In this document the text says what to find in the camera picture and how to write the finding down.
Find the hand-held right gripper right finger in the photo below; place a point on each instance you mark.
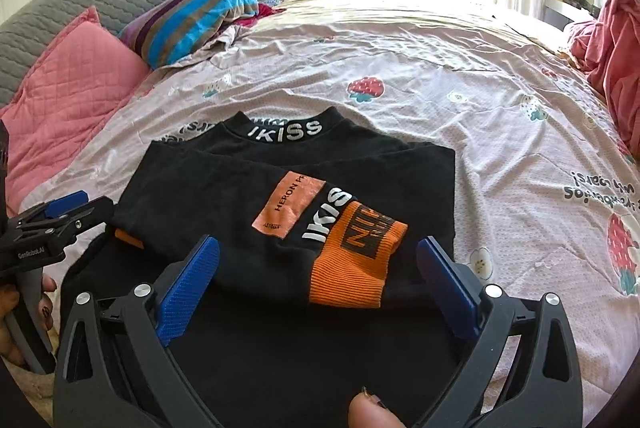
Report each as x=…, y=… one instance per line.
x=447, y=293

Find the striped colourful pillow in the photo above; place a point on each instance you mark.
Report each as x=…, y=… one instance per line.
x=200, y=12

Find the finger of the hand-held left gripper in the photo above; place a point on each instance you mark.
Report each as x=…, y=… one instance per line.
x=85, y=218
x=65, y=203

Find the pink strawberry print bed sheet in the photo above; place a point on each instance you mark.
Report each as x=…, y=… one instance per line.
x=400, y=57

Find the person's left hand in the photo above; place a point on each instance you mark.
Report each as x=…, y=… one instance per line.
x=11, y=333

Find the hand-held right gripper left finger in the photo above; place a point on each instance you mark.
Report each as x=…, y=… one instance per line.
x=190, y=293

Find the person's right hand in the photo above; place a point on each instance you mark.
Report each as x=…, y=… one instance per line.
x=372, y=410

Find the black sweater with orange cuffs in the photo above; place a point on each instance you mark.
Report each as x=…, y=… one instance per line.
x=225, y=178

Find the pink quilted pillow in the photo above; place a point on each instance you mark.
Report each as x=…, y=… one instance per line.
x=65, y=87

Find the white desk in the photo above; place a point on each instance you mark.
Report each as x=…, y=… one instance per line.
x=557, y=11

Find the cream fluffy blanket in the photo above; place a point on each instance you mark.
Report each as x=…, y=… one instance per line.
x=25, y=385

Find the pink crumpled duvet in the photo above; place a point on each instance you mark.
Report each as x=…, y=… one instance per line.
x=620, y=32

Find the dark red garment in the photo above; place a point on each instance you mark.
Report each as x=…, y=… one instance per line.
x=260, y=11

